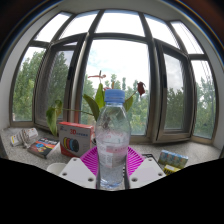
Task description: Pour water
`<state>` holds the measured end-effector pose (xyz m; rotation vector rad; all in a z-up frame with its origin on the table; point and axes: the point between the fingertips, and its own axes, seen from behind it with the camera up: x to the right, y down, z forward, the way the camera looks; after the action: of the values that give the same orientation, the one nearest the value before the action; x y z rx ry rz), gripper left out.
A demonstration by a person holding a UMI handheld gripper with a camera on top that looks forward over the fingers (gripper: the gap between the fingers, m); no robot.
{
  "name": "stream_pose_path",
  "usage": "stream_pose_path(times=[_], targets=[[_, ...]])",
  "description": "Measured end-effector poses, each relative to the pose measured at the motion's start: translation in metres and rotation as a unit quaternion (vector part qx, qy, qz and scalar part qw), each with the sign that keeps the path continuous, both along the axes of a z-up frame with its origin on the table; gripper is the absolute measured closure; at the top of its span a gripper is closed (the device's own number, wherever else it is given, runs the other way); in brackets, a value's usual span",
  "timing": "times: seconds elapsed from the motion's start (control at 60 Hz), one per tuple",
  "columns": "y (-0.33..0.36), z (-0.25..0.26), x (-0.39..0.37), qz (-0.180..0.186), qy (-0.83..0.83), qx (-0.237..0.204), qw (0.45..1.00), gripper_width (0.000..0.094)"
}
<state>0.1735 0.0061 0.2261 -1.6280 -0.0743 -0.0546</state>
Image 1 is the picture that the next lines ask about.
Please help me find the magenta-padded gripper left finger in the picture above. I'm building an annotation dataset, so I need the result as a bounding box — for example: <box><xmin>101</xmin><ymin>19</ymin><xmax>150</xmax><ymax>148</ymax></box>
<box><xmin>58</xmin><ymin>146</ymin><xmax>101</xmax><ymax>190</ymax></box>

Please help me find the light blue printed box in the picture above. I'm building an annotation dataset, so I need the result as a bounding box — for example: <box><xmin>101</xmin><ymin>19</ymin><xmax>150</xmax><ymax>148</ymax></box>
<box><xmin>157</xmin><ymin>149</ymin><xmax>189</xmax><ymax>170</ymax></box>

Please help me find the long yellow box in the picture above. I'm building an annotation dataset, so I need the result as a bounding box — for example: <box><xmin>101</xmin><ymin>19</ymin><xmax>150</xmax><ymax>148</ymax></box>
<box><xmin>163</xmin><ymin>164</ymin><xmax>182</xmax><ymax>176</ymax></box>

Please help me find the clear blue-capped water bottle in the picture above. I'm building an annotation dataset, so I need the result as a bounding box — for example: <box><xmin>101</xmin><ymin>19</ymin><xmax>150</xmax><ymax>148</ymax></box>
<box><xmin>94</xmin><ymin>88</ymin><xmax>132</xmax><ymax>191</ymax></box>

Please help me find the red and white cardboard box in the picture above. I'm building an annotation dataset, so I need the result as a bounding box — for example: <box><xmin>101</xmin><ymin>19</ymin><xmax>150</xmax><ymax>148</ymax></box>
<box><xmin>57</xmin><ymin>121</ymin><xmax>95</xmax><ymax>158</ymax></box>

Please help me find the dark colourful flat box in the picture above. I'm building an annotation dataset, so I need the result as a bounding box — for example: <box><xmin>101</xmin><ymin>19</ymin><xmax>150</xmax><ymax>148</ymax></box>
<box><xmin>27</xmin><ymin>137</ymin><xmax>60</xmax><ymax>160</ymax></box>

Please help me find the potted plant in white pot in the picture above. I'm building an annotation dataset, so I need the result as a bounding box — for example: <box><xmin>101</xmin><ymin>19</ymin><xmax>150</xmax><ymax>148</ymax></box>
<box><xmin>45</xmin><ymin>69</ymin><xmax>147</xmax><ymax>148</ymax></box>

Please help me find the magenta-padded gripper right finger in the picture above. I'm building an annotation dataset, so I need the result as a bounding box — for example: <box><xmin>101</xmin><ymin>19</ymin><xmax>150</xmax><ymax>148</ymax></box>
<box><xmin>124</xmin><ymin>146</ymin><xmax>167</xmax><ymax>190</ymax></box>

